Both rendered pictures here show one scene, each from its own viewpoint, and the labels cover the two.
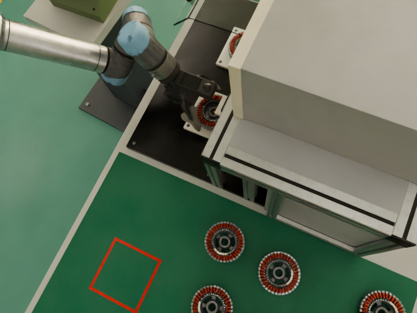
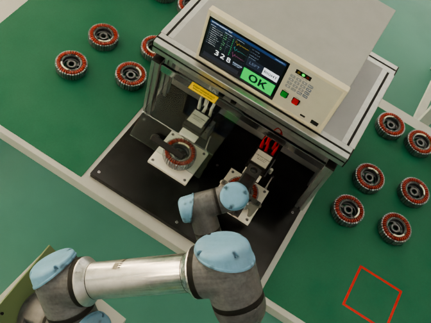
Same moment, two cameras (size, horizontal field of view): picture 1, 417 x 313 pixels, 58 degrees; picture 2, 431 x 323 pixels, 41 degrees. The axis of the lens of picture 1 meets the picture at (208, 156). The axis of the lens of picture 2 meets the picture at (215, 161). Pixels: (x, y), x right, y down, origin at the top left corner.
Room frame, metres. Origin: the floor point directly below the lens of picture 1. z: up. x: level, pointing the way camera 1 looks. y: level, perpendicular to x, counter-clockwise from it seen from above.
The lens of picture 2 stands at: (1.11, 0.68, 2.44)
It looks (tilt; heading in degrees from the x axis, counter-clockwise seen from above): 58 degrees down; 237
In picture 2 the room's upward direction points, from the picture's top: 23 degrees clockwise
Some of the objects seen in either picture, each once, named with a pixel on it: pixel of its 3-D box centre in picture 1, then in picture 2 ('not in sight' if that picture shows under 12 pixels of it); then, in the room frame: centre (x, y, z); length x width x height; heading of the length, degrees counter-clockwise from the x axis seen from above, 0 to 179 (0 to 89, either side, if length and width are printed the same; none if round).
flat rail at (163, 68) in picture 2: not in sight; (241, 115); (0.51, -0.22, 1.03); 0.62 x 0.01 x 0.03; 137
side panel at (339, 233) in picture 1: (324, 222); not in sight; (0.07, -0.21, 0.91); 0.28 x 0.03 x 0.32; 47
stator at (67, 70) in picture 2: not in sight; (71, 65); (0.97, -0.64, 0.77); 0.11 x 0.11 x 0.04
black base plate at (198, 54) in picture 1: (235, 87); (210, 175); (0.57, -0.16, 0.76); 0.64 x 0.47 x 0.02; 137
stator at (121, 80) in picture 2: not in sight; (130, 75); (0.77, -0.58, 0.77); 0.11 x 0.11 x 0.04
